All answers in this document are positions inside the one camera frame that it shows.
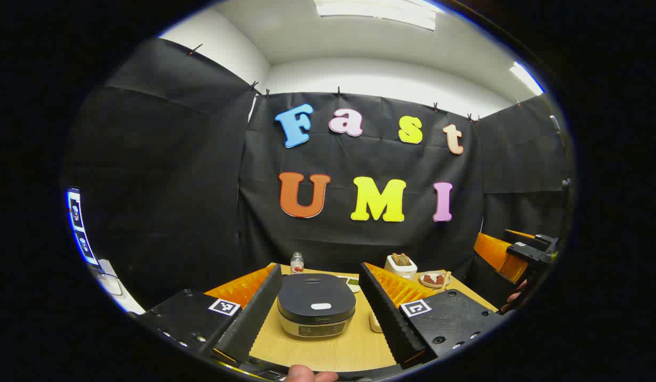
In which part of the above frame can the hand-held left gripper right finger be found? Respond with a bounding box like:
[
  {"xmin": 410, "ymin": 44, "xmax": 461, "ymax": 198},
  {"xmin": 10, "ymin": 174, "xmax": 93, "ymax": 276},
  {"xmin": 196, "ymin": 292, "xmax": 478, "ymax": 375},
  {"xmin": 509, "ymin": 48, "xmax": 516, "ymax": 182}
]
[{"xmin": 359, "ymin": 262, "xmax": 507, "ymax": 370}]

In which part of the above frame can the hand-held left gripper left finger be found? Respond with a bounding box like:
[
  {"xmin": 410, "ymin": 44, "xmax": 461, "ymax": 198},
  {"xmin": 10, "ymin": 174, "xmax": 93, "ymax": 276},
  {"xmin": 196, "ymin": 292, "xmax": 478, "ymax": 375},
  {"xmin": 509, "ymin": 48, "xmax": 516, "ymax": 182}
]
[{"xmin": 140, "ymin": 263, "xmax": 284, "ymax": 367}]

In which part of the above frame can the black rice cooker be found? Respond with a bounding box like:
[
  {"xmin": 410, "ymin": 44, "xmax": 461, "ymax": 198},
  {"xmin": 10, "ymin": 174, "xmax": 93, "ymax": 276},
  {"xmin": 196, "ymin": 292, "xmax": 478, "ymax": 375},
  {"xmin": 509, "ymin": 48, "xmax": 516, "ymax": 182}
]
[{"xmin": 277, "ymin": 273, "xmax": 357, "ymax": 340}]

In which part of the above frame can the white toaster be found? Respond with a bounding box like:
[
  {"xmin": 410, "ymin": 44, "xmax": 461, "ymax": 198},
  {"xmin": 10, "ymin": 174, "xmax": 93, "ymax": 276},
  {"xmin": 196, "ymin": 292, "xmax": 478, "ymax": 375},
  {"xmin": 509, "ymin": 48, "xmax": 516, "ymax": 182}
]
[{"xmin": 385, "ymin": 254, "xmax": 418, "ymax": 280}]

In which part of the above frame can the white round plate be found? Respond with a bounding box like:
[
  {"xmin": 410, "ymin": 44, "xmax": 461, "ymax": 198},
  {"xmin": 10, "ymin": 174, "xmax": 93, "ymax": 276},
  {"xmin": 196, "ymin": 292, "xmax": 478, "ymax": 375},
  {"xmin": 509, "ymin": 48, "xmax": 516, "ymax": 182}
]
[{"xmin": 418, "ymin": 271, "xmax": 452, "ymax": 289}]

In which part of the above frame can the black backdrop cloth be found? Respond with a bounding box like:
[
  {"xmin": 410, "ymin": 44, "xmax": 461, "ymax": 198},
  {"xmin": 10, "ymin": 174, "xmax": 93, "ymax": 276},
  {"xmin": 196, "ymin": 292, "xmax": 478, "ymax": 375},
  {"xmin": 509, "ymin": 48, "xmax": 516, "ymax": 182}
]
[{"xmin": 63, "ymin": 37, "xmax": 575, "ymax": 311}]

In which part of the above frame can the ceiling light panel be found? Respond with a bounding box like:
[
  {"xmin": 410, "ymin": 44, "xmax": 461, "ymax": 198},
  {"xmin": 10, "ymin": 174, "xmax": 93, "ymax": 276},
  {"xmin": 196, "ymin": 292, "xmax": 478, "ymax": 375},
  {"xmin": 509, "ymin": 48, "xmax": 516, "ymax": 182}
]
[
  {"xmin": 313, "ymin": 0, "xmax": 438, "ymax": 31},
  {"xmin": 510, "ymin": 61, "xmax": 545, "ymax": 96}
]

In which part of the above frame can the printed wall poster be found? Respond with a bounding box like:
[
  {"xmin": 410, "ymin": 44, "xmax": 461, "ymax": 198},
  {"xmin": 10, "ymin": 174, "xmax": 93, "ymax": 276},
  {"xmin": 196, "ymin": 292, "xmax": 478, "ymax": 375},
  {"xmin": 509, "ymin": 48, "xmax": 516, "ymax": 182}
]
[{"xmin": 67, "ymin": 188, "xmax": 99, "ymax": 266}]

